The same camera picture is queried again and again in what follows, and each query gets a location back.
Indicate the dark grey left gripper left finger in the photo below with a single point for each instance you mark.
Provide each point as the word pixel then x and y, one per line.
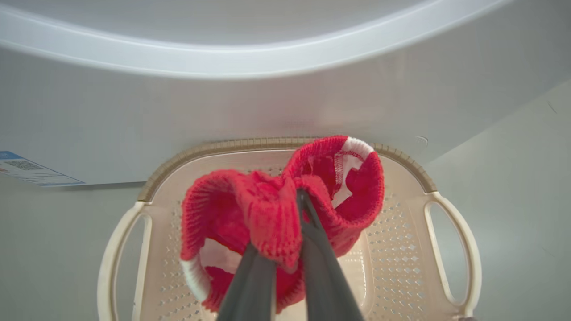
pixel 252 290

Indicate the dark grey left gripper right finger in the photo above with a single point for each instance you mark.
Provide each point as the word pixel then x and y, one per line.
pixel 325 276

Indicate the red basketball jersey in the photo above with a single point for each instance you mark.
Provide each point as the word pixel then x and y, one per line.
pixel 267 209

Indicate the cream perforated laundry basket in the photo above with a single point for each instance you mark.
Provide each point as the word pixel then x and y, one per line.
pixel 401 249

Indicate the white front-load washing machine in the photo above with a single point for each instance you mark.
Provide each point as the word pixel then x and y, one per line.
pixel 285 98

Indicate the blue energy label sticker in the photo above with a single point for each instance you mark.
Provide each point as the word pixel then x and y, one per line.
pixel 31 171

